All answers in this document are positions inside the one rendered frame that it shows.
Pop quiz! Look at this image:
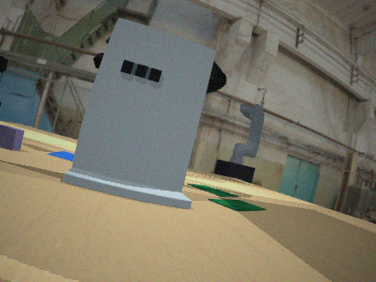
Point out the blue square mat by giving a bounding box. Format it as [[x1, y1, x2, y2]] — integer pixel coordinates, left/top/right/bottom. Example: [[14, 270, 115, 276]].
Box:
[[48, 151, 74, 161]]

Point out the purple cube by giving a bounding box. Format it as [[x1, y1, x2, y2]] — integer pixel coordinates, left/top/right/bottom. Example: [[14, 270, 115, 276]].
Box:
[[0, 124, 24, 151]]

